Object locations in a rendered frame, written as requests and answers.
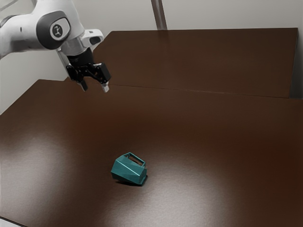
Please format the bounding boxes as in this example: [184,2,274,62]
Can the grey vertical post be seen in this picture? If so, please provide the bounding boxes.
[151,0,168,31]

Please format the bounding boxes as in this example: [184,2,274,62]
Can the teal faceted mug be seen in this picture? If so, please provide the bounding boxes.
[110,152,148,187]

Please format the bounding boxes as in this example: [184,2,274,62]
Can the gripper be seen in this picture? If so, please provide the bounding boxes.
[65,48,112,93]

